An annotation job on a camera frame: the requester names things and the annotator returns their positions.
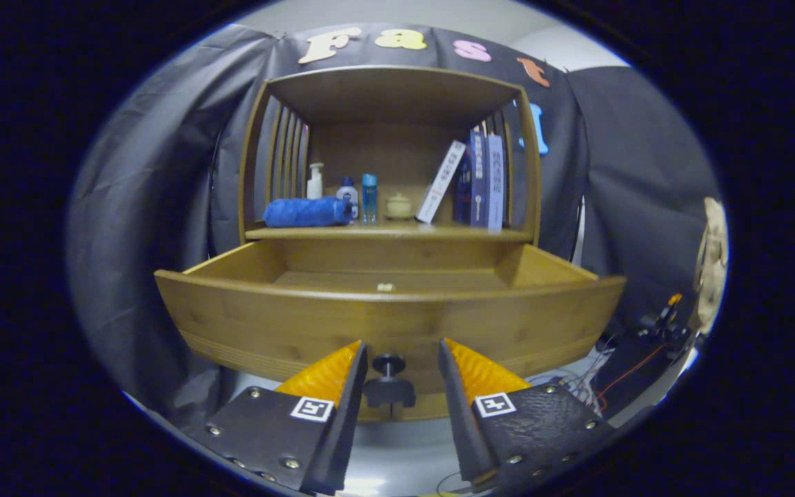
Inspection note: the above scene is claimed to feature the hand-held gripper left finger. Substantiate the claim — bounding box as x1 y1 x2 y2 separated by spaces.
190 340 369 496

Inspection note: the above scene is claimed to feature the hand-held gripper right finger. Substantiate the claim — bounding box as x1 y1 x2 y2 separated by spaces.
437 338 620 492

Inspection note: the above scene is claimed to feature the wooden countertop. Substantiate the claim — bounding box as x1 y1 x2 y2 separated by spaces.
246 220 535 242

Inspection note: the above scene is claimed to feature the wooden cabinet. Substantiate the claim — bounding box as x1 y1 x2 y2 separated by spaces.
237 66 543 246

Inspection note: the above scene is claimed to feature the black equipment with orange part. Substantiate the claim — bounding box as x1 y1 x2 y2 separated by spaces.
594 293 695 415

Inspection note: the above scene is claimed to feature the folded blue towel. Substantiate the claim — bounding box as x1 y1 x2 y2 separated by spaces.
262 196 355 228

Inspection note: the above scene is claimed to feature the clear blue bottle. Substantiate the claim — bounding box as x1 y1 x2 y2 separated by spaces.
362 173 378 224

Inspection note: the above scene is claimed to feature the white bottle with blue cap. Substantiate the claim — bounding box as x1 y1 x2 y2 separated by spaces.
337 175 360 220

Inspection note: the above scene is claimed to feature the white book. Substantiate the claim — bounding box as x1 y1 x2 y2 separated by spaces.
415 140 467 224

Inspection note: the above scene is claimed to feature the light blue book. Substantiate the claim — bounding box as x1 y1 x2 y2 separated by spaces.
486 134 506 232

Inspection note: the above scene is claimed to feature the dark blue book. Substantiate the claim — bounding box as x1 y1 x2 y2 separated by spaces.
454 129 489 228

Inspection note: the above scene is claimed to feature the beige tote bag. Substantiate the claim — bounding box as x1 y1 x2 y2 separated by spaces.
694 197 728 335

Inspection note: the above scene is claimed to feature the black backdrop cloth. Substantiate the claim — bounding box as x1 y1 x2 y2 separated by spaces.
66 24 723 415

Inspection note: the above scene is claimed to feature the tangle of thin cables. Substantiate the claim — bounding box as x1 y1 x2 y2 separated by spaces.
529 345 619 408

